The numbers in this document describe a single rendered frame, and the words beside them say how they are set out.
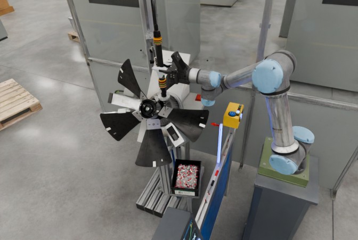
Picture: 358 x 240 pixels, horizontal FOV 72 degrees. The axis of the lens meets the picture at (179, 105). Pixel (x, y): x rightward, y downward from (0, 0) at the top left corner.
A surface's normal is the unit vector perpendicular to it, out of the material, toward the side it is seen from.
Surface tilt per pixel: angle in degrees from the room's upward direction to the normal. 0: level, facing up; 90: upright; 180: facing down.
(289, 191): 0
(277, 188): 0
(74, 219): 0
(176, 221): 15
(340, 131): 90
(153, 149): 50
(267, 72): 83
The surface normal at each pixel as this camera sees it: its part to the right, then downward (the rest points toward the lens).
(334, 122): -0.40, 0.59
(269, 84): -0.70, 0.35
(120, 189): -0.05, -0.78
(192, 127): -0.03, -0.53
